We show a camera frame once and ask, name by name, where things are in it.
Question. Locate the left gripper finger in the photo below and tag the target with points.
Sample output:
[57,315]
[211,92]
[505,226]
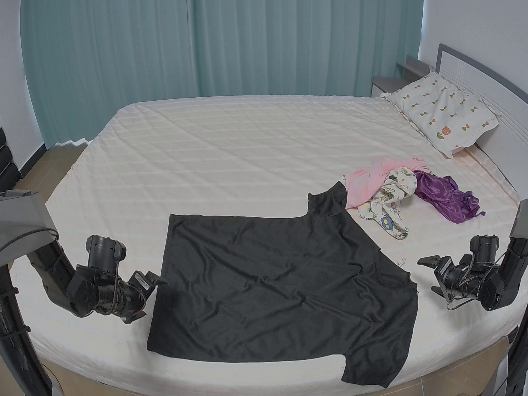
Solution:
[134,318]
[156,279]

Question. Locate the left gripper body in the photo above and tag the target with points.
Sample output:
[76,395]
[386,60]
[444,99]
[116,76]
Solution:
[123,297]

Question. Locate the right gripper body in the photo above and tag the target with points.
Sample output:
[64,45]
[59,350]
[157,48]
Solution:
[451,279]

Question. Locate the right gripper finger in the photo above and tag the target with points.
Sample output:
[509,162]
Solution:
[431,261]
[440,293]

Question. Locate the black T-shirt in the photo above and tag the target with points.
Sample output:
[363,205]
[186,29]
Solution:
[268,283]

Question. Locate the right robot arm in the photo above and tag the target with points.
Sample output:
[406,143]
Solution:
[503,287]

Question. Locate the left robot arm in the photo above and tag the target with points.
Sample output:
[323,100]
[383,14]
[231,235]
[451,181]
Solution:
[24,221]

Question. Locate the bed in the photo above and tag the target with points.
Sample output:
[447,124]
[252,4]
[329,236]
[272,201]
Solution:
[227,147]

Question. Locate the purple garment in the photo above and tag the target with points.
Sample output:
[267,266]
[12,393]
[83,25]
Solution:
[445,196]

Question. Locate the white printed garment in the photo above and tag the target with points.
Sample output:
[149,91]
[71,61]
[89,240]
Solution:
[392,196]

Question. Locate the pink garment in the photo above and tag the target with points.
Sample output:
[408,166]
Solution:
[363,184]

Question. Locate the white printed pillow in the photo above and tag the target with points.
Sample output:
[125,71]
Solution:
[441,109]

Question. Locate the grey bedside table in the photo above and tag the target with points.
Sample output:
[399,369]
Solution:
[385,83]

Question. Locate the blue-green curtain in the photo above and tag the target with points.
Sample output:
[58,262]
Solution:
[309,35]
[111,56]

